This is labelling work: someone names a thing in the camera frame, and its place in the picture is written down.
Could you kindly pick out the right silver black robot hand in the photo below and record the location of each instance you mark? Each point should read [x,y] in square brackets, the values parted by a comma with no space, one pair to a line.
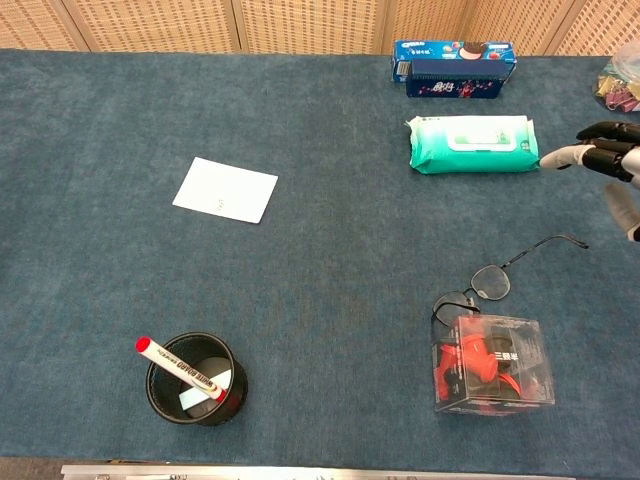
[612,152]

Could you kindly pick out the aluminium rail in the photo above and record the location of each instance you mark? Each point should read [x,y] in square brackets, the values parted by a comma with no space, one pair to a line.
[300,472]

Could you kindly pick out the thin-framed eyeglasses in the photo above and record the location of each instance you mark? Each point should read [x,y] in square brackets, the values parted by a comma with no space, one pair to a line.
[492,285]

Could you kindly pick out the green white wet wipes pack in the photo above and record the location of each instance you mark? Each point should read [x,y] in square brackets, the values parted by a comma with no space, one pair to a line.
[470,155]

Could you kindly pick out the clear box with orange contents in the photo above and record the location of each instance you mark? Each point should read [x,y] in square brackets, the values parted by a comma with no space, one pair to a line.
[495,370]

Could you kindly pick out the light blue paper strip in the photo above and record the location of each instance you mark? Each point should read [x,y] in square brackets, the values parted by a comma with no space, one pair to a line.
[192,398]

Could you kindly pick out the blue Oreo cookie box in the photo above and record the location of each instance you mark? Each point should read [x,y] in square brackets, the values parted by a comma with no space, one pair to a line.
[450,50]

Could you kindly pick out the dark blue printed box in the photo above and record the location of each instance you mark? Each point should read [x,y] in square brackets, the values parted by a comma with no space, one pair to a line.
[450,87]

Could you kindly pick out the bag of coloured binder clips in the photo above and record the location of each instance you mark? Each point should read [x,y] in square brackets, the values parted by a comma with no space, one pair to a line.
[620,90]

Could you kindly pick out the white paper card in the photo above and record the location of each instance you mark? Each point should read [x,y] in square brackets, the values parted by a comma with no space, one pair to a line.
[225,190]

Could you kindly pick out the red white whiteboard marker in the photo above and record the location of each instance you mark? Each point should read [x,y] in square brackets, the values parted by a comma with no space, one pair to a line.
[175,367]

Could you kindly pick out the woven wooden folding screen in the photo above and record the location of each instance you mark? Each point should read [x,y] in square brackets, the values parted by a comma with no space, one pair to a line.
[300,25]

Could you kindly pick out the black round pen holder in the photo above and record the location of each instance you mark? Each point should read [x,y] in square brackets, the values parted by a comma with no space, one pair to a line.
[235,395]

